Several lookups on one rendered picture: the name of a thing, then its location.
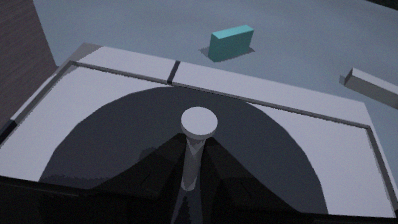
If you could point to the grey steel pin with flat head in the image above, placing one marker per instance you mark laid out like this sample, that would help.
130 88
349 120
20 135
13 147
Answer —
198 124

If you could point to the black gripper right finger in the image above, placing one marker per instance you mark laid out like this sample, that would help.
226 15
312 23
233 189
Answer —
230 194

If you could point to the teal rectangular block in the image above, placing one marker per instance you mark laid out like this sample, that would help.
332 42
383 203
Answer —
230 42

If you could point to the dark grey round disc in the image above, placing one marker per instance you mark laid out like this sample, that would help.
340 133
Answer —
121 133

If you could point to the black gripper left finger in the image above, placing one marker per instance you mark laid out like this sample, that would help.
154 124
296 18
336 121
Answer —
145 193

